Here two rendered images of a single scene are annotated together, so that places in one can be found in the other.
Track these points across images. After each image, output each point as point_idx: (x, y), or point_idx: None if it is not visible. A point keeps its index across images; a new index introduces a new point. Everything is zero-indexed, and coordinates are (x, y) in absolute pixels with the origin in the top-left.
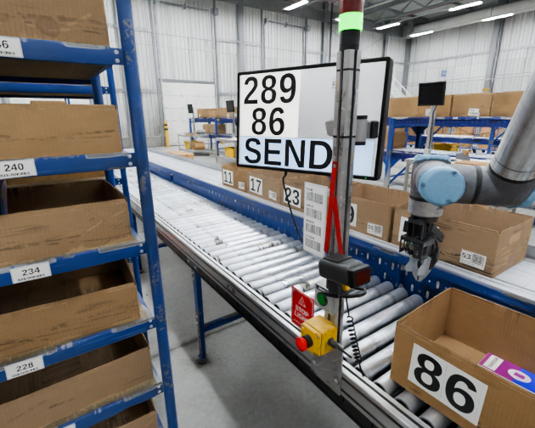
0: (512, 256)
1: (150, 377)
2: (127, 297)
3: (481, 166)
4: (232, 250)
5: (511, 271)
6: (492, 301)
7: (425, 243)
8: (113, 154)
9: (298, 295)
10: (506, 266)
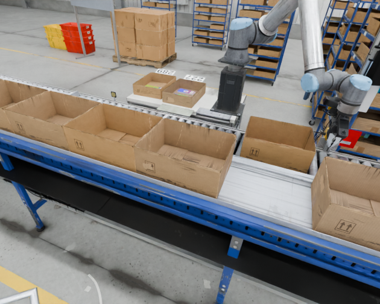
0: (315, 199)
1: (351, 127)
2: None
3: (327, 72)
4: None
5: (307, 202)
6: None
7: (332, 117)
8: None
9: (354, 133)
10: (312, 198)
